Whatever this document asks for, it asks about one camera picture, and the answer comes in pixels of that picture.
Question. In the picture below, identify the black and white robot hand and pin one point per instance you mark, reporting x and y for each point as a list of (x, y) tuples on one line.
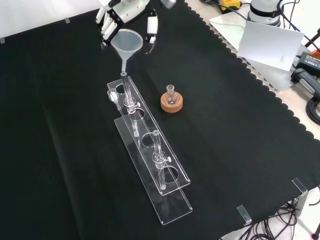
[(127, 10)]

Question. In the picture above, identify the translucent plastic funnel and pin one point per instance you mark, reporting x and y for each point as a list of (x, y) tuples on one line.
[(127, 42)]

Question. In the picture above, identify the clear glass weighing funnel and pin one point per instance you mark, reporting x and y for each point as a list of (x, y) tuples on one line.
[(113, 98)]

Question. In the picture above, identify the clear acrylic funnel stand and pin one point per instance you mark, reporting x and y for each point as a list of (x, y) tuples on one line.
[(172, 210)]

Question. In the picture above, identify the grey tape piece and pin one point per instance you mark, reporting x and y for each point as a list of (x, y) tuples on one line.
[(67, 20), (2, 40)]

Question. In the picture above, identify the small round-bottom glass flask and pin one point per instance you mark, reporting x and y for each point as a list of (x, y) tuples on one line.
[(172, 98)]

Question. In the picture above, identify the yellow stop button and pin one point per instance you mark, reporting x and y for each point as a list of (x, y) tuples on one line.
[(231, 3)]

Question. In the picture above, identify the black cloth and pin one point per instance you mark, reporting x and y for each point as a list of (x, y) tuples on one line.
[(225, 130)]

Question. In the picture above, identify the black power adapter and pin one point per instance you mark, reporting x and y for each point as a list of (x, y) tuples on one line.
[(310, 61)]

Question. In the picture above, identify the clear cloth clip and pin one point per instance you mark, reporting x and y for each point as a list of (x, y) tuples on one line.
[(300, 185), (243, 213)]

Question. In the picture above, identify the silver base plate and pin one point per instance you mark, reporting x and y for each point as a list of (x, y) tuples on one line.
[(275, 80)]

